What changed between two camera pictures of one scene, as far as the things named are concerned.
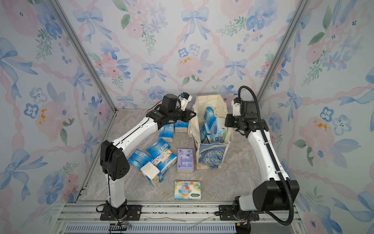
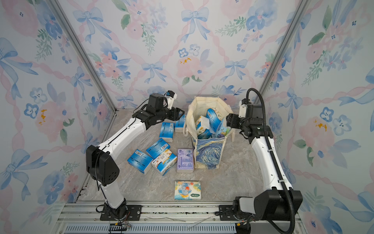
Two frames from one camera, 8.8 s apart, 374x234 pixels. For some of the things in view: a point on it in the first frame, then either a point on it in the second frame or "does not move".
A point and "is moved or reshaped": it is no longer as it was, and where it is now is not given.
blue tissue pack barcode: x=166 y=132 does not move
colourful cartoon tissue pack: x=187 y=190 does not move
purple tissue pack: x=185 y=160 does not move
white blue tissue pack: x=153 y=175 -> x=202 y=123
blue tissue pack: x=158 y=148 does not move
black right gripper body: x=234 y=121 does not move
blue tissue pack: x=139 y=159 does not move
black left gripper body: x=184 y=116 -> x=172 y=115
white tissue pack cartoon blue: x=216 y=135 is moved or reshaped
